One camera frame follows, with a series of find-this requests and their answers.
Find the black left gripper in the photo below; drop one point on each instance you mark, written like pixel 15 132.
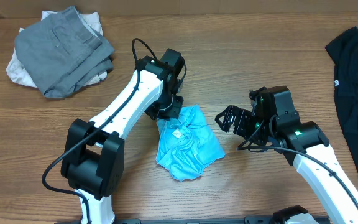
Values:
pixel 174 111

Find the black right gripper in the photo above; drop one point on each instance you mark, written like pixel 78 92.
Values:
pixel 229 114

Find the light blue printed t-shirt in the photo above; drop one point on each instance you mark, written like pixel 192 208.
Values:
pixel 187 145

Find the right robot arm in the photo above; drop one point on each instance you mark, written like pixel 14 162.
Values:
pixel 274 123

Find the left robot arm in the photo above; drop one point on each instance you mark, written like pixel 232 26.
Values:
pixel 95 149

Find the grey folded trousers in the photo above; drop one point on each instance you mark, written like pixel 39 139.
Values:
pixel 62 53

